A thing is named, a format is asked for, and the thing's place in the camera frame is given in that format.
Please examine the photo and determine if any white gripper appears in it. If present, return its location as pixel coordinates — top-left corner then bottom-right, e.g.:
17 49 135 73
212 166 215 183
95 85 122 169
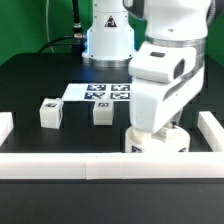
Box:
128 41 204 134

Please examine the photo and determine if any white round stool seat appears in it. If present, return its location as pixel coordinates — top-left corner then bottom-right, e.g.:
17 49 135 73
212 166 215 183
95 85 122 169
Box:
125 126 190 153

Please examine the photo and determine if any thin white cable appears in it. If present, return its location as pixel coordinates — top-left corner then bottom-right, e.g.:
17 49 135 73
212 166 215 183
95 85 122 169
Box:
45 0 55 54

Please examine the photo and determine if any white fiducial marker sheet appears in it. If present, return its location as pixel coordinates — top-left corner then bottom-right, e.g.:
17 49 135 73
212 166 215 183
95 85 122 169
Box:
62 83 131 102

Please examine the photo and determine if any white front fence bar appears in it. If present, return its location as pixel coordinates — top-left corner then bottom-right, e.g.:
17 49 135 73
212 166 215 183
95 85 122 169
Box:
0 152 224 180

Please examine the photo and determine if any white right fence piece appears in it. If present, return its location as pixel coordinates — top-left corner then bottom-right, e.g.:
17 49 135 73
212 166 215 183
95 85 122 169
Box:
197 111 224 153

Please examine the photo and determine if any white left fence piece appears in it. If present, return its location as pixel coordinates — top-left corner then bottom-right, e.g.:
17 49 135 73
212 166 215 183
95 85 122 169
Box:
0 112 14 147

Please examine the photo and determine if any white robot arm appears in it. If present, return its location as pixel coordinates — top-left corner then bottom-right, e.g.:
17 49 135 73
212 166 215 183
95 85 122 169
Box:
82 0 215 133

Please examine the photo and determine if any black thick cable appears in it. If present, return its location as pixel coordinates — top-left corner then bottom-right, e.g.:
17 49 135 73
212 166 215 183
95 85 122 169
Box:
37 0 88 54

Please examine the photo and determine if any white fence piece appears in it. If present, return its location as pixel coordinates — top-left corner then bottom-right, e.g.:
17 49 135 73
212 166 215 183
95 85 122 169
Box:
197 111 224 153
0 112 14 147

